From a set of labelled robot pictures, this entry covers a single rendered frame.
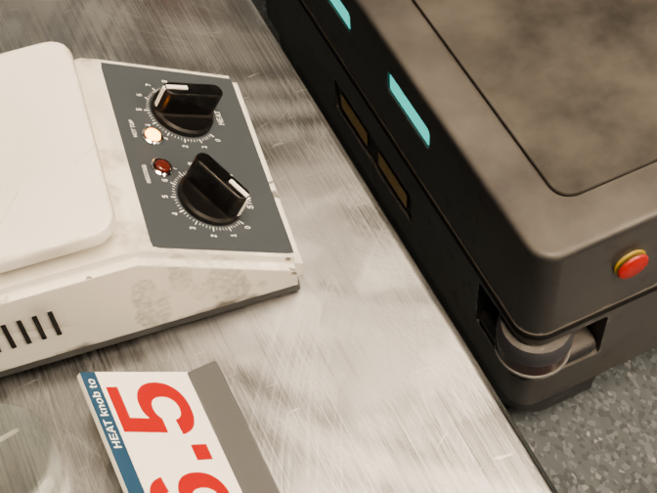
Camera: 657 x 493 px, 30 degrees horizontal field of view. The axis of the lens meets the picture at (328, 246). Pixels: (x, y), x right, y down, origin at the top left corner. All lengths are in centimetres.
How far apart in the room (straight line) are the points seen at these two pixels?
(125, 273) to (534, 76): 72
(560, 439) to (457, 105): 42
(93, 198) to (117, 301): 5
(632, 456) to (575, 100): 42
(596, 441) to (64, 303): 93
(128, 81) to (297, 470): 21
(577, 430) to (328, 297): 84
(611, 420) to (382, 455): 88
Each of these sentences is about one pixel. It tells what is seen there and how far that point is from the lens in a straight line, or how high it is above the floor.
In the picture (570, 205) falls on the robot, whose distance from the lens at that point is 112.
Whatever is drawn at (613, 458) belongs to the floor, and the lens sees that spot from 140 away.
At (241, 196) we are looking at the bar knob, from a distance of 56.
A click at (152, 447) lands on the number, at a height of 78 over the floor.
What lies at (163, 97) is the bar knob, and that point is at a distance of 60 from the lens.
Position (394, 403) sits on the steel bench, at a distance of 57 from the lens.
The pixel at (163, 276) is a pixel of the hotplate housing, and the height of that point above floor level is 80.
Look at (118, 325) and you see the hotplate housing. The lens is 58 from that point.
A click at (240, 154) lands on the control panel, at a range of 61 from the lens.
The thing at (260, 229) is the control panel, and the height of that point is 79.
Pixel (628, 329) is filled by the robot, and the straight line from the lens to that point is 130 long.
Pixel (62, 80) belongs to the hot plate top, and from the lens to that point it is 59.
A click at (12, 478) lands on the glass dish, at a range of 58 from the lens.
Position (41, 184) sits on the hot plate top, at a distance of 55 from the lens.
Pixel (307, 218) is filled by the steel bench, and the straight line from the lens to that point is 63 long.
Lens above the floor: 126
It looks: 56 degrees down
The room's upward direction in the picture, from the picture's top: 5 degrees counter-clockwise
